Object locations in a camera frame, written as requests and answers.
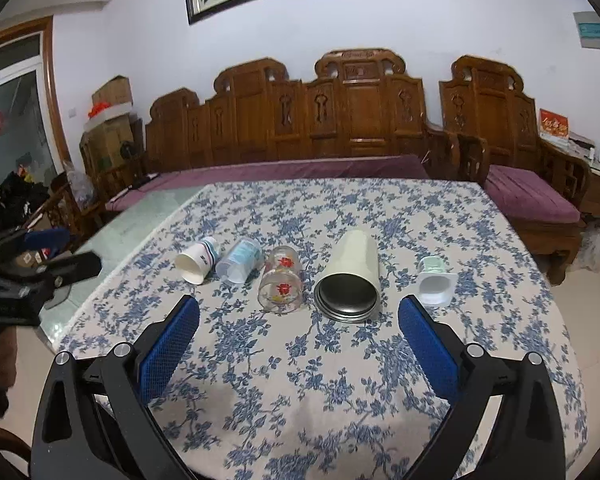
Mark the clear plastic cup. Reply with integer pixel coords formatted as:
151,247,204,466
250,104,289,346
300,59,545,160
215,237,262,285

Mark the white paper cup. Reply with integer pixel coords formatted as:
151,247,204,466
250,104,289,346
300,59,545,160
174,236,220,285

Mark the small white yogurt cup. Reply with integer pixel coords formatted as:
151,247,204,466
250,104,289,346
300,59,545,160
416,256,458,308

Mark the glass cup red print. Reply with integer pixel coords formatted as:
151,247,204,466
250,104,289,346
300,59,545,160
258,245,303,315

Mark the wooden chair at left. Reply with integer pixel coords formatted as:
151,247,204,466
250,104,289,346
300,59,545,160
24,172,106,252

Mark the large cardboard box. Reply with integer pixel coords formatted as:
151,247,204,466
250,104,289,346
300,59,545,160
80,114,140,177

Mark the purple sofa cushion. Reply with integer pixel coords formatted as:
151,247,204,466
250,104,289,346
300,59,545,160
106,154,429,212

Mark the top cardboard box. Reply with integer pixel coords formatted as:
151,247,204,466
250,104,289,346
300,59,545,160
92,75,133,105

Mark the blue floral tablecloth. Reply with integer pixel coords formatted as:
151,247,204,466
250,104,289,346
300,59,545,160
54,179,588,479

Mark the cream thermos tumbler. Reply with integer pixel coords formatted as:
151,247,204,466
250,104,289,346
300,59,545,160
313,229,381,324

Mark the purple armchair cushion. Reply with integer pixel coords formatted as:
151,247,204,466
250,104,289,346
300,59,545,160
483,165,580,224

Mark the wooden side table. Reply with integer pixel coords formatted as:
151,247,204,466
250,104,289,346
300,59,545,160
540,136,600,224

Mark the red calendar card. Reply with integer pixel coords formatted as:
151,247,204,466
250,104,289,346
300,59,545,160
540,108,569,140

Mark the carved wooden armchair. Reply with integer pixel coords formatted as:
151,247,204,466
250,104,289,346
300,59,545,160
439,55,584,285

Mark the carved wooden sofa bench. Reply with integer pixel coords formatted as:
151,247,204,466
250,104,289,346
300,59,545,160
97,48,462,212

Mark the grey wall electrical panel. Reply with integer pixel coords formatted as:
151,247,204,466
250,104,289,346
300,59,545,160
573,11,600,50

